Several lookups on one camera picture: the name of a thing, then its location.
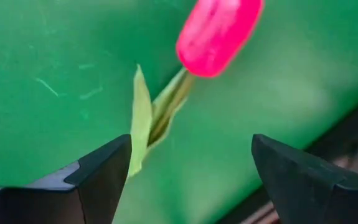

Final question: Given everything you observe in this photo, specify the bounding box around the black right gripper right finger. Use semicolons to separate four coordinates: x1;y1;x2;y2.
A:
252;133;358;224

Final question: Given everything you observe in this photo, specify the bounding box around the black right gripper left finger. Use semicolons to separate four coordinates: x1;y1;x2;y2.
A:
0;133;133;224

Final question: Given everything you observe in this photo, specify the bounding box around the red artificial tulip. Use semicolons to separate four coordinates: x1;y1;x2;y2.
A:
128;0;265;178

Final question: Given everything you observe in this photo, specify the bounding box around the green table mat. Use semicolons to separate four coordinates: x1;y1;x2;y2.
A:
0;0;358;224

